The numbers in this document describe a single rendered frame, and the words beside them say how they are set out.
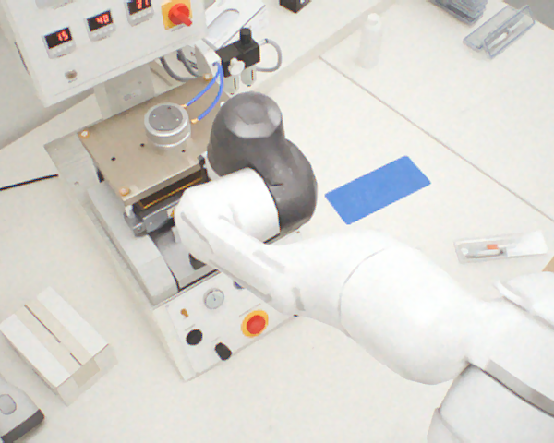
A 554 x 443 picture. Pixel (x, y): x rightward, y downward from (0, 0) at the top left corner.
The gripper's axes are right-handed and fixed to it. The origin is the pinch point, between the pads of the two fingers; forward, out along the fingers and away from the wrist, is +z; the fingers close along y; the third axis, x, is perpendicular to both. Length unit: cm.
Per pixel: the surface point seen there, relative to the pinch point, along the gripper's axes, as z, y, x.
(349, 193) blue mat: 34, 9, 35
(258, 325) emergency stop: 23.7, 18.6, -2.9
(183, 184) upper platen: 5.6, -8.6, -0.7
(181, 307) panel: 15.6, 7.3, -13.4
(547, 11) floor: 131, -5, 198
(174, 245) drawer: 12.3, -2.1, -7.7
